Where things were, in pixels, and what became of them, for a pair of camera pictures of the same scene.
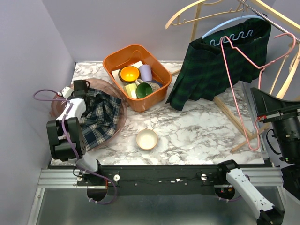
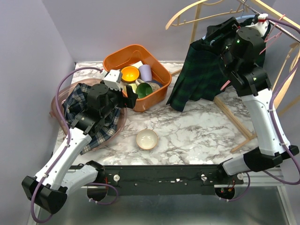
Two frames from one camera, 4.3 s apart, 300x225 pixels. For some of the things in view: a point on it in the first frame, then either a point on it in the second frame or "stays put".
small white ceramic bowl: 146,139 stays put
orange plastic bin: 160,72 stays put
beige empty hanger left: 170,23 stays put
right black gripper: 269,107 → 227,27
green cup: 143,89 stays put
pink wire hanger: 258,64 → 261,51
